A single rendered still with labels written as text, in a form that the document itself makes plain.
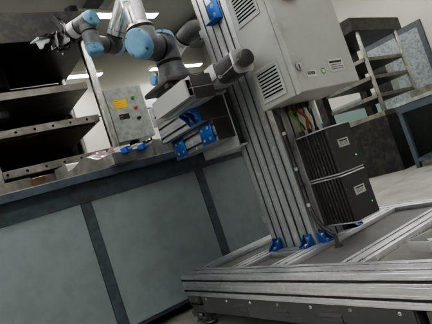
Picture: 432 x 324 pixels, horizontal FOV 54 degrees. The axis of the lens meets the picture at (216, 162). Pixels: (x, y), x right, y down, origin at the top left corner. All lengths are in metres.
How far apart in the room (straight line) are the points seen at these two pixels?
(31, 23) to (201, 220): 1.72
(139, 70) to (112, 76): 0.76
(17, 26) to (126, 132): 0.97
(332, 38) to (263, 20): 0.29
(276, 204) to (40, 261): 1.02
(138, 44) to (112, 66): 8.76
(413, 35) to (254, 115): 6.89
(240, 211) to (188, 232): 0.35
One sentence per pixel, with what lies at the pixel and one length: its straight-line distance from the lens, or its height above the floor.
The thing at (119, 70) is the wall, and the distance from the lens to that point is 10.59.
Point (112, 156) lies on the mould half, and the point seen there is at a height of 0.84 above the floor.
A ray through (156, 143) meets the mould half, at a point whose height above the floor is 0.87.
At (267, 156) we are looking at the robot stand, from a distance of 1.72.
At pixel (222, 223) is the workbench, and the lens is 2.36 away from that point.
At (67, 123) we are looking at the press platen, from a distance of 3.02.
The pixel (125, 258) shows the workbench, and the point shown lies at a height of 0.37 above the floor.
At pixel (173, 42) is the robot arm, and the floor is 1.21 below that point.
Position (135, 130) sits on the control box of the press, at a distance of 3.23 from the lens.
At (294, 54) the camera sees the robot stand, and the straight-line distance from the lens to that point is 1.53.
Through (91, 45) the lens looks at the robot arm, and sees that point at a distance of 2.02.
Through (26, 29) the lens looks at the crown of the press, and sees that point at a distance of 3.11.
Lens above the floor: 0.56
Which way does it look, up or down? 3 degrees up
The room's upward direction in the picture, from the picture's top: 18 degrees counter-clockwise
